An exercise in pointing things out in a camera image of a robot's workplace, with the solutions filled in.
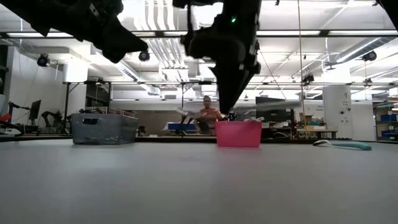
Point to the black background robot arm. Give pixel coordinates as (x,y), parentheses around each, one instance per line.
(51,115)
(232,117)

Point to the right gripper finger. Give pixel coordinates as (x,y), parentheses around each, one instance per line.
(230,90)

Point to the black monitor on arm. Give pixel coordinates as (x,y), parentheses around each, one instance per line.
(270,109)

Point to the gray plastic bin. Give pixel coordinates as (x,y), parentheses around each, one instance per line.
(104,130)

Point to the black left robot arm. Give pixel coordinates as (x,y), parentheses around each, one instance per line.
(37,12)

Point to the cardboard box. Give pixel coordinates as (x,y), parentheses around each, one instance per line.
(306,119)

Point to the black hanging camera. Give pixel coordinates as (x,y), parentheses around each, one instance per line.
(308,79)

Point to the black round ceiling fixture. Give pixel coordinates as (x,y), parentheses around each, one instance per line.
(369,56)
(144,56)
(43,60)

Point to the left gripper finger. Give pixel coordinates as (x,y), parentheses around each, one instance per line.
(115,56)
(124,39)

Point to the red plastic bin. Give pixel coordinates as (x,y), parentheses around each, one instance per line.
(237,133)

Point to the overhead frame light bar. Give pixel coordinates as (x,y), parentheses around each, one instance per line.
(295,33)

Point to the shelf with blue bins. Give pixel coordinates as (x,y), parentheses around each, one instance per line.
(388,118)

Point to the small black tilted monitor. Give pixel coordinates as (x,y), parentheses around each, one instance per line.
(35,109)

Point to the person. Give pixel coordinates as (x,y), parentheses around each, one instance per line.
(209,115)

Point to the red background object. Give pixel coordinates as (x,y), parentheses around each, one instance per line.
(4,117)

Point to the gray table mat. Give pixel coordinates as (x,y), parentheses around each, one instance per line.
(199,186)

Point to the blue plastic bin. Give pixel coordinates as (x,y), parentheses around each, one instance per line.
(182,126)

